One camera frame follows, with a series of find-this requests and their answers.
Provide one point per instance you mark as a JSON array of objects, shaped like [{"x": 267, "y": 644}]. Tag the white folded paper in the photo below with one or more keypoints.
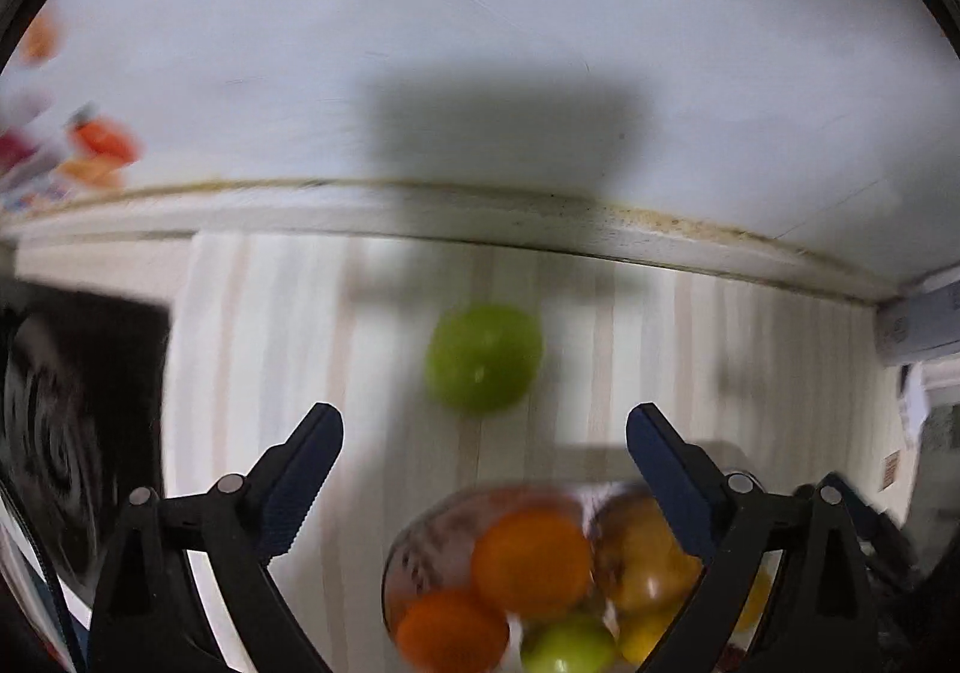
[{"x": 923, "y": 387}]

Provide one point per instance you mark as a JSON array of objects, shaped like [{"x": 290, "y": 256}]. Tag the green fruit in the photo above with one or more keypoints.
[
  {"x": 483, "y": 359},
  {"x": 578, "y": 643}
]

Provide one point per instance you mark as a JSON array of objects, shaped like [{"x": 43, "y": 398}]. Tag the black gas stove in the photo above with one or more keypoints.
[{"x": 82, "y": 382}]

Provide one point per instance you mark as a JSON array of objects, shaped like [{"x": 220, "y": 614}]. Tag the dark red-green apple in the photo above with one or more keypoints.
[{"x": 639, "y": 563}]

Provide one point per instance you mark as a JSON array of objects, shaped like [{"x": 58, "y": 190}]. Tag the white carton box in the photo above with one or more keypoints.
[{"x": 921, "y": 327}]

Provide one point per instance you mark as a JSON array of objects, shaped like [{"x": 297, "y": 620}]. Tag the lower orange tangerine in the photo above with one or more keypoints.
[{"x": 452, "y": 630}]

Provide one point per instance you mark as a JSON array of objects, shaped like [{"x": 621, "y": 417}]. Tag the upper orange tangerine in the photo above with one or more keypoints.
[{"x": 535, "y": 563}]

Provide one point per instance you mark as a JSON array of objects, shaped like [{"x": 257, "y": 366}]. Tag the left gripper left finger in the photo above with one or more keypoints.
[{"x": 147, "y": 613}]

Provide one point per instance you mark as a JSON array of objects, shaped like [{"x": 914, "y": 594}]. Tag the colourful fruit wall sticker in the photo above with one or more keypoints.
[{"x": 50, "y": 157}]

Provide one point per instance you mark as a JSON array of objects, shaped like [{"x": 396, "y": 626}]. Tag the striped cat table mat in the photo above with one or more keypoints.
[{"x": 266, "y": 326}]

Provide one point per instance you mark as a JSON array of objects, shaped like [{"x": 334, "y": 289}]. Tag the yellow lemon in plate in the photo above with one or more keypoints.
[{"x": 640, "y": 632}]

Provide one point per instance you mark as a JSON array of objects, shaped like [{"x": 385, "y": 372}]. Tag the floral ceramic fruit plate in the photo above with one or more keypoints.
[{"x": 433, "y": 552}]

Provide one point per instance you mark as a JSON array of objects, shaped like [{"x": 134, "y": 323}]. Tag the green fruit in plate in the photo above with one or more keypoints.
[{"x": 578, "y": 643}]

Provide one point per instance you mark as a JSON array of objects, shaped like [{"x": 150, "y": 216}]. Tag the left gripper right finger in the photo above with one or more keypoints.
[{"x": 820, "y": 615}]

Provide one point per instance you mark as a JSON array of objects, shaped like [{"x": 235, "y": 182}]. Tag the orange tangerine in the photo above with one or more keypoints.
[
  {"x": 452, "y": 630},
  {"x": 535, "y": 563}
]

